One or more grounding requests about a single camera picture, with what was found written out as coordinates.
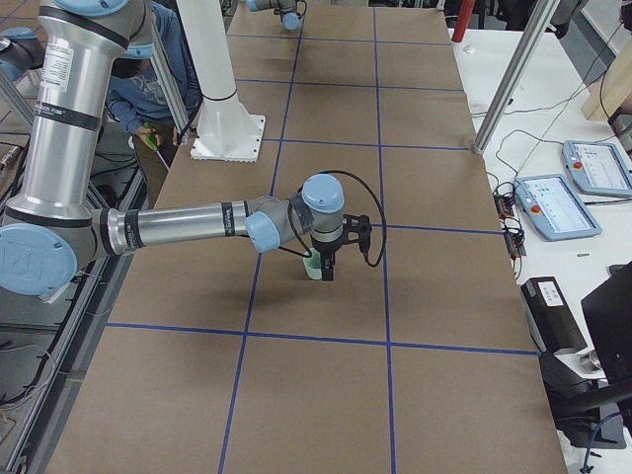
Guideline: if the near teach pendant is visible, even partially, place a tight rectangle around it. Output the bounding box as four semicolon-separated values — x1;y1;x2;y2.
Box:
515;174;602;241

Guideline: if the green pen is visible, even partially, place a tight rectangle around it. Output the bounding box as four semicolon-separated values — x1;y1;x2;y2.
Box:
144;122;160;151

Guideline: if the green plastic cup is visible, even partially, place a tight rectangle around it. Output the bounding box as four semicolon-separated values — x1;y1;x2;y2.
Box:
302;248;322;280

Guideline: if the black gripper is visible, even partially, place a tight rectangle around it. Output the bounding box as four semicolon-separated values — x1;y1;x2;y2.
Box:
310;224;344;281

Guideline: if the person in blue shirt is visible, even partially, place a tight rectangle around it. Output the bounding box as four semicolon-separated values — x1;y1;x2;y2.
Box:
106;1;200;179

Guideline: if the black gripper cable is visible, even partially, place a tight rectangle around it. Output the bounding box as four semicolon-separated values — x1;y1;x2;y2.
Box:
278;170;388;269

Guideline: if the black box with label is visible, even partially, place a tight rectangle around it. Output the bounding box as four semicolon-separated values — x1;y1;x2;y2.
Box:
520;276;588;356

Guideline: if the black monitor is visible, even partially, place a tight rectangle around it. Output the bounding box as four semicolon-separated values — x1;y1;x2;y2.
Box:
582;265;631;382

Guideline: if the red cylinder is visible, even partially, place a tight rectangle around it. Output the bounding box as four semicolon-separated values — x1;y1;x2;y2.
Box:
451;0;476;43

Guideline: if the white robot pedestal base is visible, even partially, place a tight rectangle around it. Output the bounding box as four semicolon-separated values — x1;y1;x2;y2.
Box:
177;0;266;162

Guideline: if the far teach pendant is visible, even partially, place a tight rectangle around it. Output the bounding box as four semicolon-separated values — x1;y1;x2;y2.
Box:
562;140;631;198

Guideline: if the teach pendant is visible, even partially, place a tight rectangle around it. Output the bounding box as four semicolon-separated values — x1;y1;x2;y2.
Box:
562;140;631;198
515;174;602;241

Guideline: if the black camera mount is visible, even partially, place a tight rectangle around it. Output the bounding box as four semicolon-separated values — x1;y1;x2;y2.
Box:
343;214;372;259

